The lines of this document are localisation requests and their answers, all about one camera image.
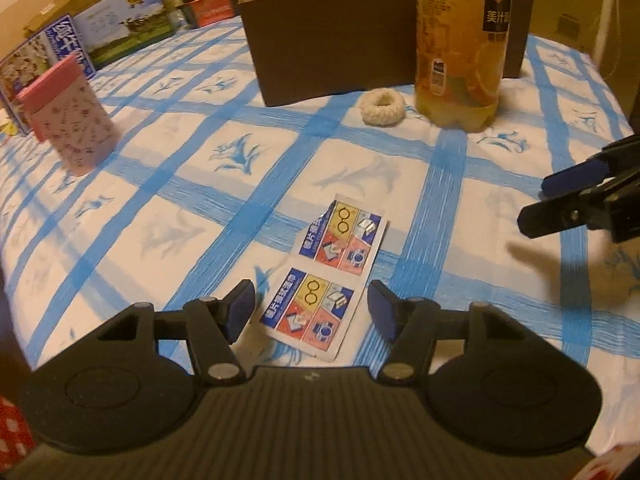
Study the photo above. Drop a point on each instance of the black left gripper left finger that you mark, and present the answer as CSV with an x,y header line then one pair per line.
x,y
212,326

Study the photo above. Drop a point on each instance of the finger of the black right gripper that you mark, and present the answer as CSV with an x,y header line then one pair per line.
x,y
563,213
584,175

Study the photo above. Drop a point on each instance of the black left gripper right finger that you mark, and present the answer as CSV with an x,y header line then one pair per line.
x,y
409,326

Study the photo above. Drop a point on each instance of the lens wipe sachet strip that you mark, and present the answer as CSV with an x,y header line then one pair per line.
x,y
317,291

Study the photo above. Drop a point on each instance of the blue checkered bed sheet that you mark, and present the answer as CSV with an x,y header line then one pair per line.
x,y
209,186

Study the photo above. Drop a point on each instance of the white standing fan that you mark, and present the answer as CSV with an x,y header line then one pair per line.
x,y
609,20

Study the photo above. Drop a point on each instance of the orange juice bottle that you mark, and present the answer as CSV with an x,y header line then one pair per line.
x,y
460,53

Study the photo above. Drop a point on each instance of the cream hair scrunchie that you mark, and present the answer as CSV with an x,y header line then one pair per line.
x,y
382,107

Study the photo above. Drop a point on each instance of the red checkered cloth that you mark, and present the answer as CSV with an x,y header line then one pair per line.
x,y
16,440

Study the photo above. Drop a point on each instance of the pink patterned canister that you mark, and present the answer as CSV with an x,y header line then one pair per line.
x,y
62,109

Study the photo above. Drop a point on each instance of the brown open cardboard box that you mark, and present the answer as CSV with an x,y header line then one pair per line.
x,y
304,49

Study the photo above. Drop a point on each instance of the red food tray lower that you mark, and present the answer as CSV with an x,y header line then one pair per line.
x,y
200,13

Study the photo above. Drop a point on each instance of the cow picture milk box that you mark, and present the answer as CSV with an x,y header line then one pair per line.
x,y
113,29

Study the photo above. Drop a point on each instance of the blue milk carton box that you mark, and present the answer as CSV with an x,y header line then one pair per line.
x,y
31,59

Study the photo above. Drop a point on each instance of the brown cardboard box behind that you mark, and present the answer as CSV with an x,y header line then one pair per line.
x,y
54,10

